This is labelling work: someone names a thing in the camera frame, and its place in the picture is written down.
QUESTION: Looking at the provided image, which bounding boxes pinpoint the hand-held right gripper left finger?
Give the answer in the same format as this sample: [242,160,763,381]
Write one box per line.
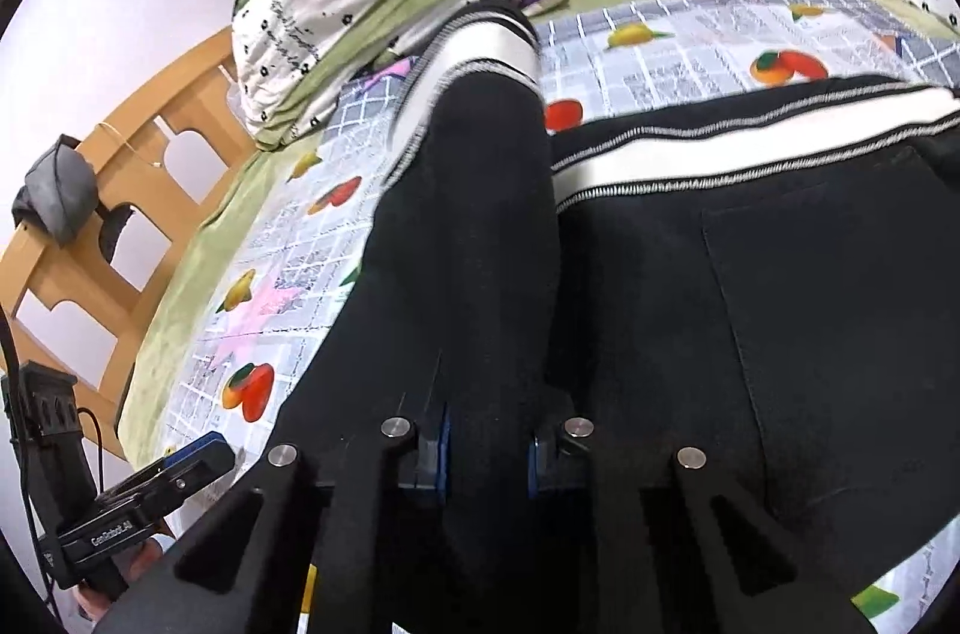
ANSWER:
[97,405,451,634]

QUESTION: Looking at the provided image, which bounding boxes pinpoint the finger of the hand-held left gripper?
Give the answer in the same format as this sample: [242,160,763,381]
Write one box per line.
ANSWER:
[154,430,235,500]

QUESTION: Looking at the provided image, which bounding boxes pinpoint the grey checked bed cloth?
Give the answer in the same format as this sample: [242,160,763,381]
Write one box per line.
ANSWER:
[292,30,960,155]

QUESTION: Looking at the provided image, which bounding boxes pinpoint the wooden bed frame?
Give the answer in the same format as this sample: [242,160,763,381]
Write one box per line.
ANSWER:
[0,0,867,462]

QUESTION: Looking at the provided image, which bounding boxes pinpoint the person's left hand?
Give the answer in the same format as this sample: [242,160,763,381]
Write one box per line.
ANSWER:
[75,533,177,620]

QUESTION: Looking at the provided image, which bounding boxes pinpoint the white floral folded quilt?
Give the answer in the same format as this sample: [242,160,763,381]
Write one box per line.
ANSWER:
[229,0,481,149]

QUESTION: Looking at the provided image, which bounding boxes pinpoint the black pants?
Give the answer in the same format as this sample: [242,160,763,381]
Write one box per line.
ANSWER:
[262,0,960,605]

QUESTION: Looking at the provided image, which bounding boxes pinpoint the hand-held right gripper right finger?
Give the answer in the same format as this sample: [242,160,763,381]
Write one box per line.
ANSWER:
[527,416,878,634]

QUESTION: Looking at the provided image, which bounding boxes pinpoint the white floral pillow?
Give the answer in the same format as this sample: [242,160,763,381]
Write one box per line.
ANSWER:
[900,0,960,39]

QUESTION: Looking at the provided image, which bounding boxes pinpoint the grey cloth on rail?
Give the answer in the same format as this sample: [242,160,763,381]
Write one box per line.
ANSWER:
[11,134,100,247]

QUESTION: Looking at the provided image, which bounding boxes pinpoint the fruit print plastic tablecloth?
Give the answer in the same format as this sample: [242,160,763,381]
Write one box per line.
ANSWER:
[161,0,960,634]

